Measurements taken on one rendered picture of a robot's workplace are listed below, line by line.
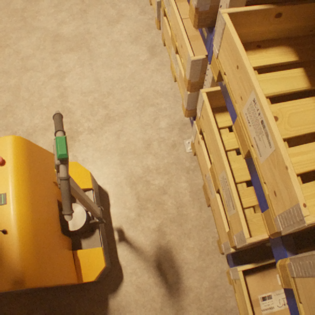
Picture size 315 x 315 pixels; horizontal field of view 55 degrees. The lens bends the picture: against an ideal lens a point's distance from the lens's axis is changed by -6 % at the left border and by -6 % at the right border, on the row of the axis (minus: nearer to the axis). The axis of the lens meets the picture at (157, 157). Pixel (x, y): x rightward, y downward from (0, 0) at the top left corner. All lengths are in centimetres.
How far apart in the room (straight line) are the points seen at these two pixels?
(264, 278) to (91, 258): 104
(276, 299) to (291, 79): 122
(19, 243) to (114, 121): 144
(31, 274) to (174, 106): 178
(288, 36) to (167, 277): 172
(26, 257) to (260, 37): 145
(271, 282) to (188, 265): 67
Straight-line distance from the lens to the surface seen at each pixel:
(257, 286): 194
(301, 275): 105
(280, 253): 131
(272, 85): 132
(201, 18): 159
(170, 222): 238
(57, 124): 119
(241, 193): 169
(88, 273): 204
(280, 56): 143
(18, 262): 161
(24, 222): 165
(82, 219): 200
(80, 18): 350
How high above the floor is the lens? 235
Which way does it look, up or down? 69 degrees down
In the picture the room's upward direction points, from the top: 2 degrees counter-clockwise
